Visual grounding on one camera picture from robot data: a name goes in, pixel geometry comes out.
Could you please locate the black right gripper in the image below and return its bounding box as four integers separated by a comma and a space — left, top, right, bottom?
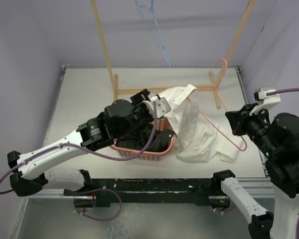
226, 100, 278, 155

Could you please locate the dark pinstriped shirt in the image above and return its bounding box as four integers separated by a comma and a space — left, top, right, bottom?
114, 124, 176, 153

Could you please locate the red wire hanger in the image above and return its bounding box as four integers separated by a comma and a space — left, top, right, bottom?
187, 58, 248, 152

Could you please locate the white shirt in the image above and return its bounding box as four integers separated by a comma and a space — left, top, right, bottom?
158, 84, 243, 163

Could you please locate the blue wire hanger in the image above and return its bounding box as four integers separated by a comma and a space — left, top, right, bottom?
135, 0, 173, 68

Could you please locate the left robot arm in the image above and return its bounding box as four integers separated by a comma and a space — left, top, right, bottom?
7, 89, 154, 197

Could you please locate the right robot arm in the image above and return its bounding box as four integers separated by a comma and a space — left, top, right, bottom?
211, 104, 299, 239

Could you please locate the wooden clothes rack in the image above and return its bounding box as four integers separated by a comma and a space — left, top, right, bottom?
90, 0, 256, 100

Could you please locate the pink plastic basket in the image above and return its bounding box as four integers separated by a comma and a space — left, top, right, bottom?
110, 118, 176, 161

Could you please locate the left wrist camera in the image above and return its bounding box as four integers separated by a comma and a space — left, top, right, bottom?
143, 94, 171, 119

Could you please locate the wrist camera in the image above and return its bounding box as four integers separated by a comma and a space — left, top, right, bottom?
143, 94, 171, 119
249, 87, 281, 116

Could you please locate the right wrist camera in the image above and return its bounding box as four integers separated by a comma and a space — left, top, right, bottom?
249, 87, 281, 116

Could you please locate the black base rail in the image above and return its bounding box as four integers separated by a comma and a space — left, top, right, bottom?
62, 176, 242, 207

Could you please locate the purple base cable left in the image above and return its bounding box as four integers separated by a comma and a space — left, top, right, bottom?
73, 188, 123, 221

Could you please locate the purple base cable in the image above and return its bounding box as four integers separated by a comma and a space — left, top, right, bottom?
213, 196, 240, 216
73, 188, 123, 221

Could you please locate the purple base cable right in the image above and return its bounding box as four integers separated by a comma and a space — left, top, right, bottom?
213, 196, 240, 216

